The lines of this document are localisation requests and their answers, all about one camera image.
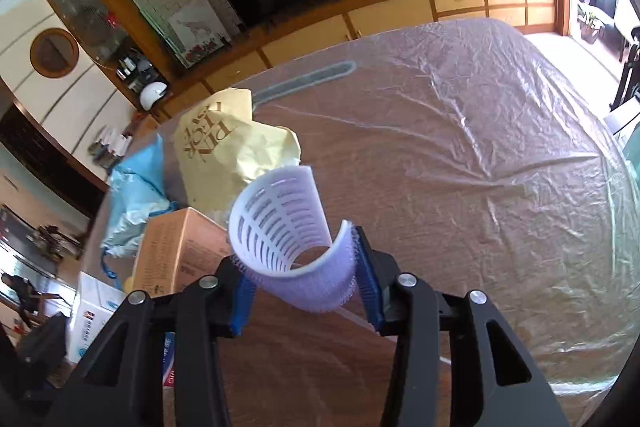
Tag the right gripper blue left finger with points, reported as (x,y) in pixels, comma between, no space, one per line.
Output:
(242,297)

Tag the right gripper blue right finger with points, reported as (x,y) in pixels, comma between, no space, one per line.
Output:
(369,286)

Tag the purple hair roller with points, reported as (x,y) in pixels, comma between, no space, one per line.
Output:
(282,242)

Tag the brown cardboard box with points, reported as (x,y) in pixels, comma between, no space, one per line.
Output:
(177,249)

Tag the white blue carton box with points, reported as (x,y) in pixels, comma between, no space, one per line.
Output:
(93,306)

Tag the yellow paper bag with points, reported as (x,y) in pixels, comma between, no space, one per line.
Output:
(221,149)

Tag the clear plastic table cover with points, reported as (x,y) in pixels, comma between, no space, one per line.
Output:
(504,220)

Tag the stack of books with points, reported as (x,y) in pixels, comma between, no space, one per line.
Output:
(109,147)

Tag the wooden tv cabinet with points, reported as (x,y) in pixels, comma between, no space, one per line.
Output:
(336,21)

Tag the blue drawstring bag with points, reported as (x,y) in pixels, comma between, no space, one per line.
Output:
(137,195)

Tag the round wooden wall mirror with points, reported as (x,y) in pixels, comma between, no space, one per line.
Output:
(54,53)

